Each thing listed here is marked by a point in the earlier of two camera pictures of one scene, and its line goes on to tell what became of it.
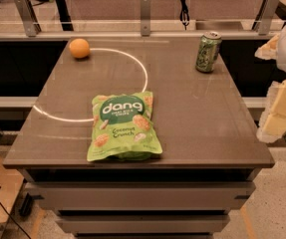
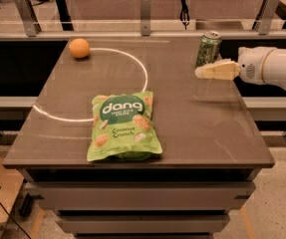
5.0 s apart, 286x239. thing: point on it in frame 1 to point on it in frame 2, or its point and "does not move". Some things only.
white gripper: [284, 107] to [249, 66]
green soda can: [208, 52] does not move
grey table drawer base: [143, 203] does not move
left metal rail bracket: [31, 23] does not move
